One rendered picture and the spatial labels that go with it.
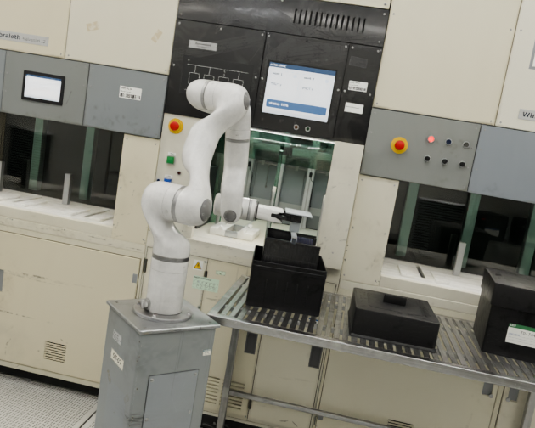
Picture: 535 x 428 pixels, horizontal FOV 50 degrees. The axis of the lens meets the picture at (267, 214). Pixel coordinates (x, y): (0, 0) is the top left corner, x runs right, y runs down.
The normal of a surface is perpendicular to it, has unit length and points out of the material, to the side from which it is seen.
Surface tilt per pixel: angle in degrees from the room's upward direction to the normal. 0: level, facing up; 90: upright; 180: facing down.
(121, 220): 90
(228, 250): 90
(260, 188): 90
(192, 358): 90
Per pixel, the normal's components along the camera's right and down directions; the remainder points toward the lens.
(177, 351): 0.58, 0.22
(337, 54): -0.15, 0.12
